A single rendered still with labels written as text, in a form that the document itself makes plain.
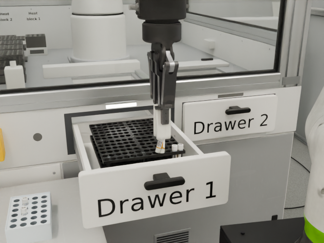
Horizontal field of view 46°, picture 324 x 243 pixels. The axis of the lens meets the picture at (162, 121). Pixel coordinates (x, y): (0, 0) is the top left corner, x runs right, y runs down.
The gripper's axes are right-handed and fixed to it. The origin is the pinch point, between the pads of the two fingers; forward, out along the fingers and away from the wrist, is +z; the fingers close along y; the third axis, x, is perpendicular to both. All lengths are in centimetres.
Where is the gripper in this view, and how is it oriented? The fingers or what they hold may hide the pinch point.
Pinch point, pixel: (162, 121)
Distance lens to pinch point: 79.6
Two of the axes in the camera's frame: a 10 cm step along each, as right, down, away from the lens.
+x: 9.5, -1.0, 2.8
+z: 0.0, 9.4, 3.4
